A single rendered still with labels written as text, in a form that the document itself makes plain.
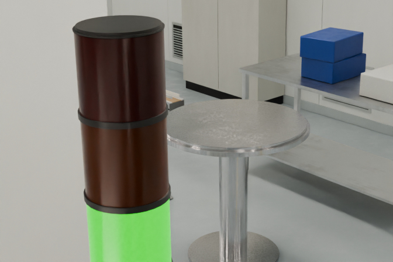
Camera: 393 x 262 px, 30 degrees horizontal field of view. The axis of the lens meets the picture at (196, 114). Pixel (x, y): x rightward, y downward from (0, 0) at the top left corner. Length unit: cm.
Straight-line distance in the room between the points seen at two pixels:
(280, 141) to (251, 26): 335
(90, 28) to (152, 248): 13
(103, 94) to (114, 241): 9
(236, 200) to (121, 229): 422
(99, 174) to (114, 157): 2
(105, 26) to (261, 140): 383
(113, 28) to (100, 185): 9
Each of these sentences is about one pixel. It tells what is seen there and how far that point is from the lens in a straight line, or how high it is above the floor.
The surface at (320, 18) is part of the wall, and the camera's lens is 735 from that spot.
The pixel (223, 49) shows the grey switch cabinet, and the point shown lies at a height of 58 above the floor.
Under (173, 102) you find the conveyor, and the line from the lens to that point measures 490.
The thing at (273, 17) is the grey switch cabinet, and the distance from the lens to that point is 749.
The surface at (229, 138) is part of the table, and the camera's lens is 423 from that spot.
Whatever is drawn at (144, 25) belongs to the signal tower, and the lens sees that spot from 40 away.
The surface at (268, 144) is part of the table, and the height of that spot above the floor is 93.
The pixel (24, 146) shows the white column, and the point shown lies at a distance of 206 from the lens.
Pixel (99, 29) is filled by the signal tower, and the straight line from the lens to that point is 39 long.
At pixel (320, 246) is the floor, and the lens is 504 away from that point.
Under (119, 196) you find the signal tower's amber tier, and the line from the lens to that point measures 41.
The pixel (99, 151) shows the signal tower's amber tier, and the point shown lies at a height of 228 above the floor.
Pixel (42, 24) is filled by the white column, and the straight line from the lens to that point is 201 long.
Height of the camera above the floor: 243
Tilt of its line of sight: 19 degrees down
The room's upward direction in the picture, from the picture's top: 1 degrees counter-clockwise
